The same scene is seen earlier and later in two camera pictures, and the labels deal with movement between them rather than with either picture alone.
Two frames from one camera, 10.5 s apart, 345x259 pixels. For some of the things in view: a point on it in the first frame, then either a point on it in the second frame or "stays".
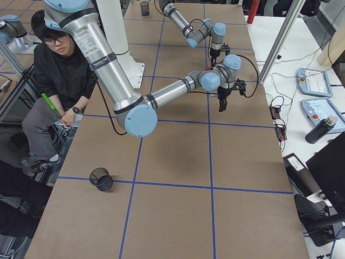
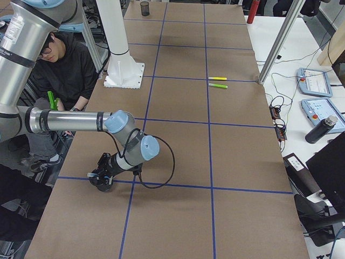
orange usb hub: [275, 112] stays
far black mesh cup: [145, 8] stays
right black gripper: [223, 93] → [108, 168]
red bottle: [253, 9] stays
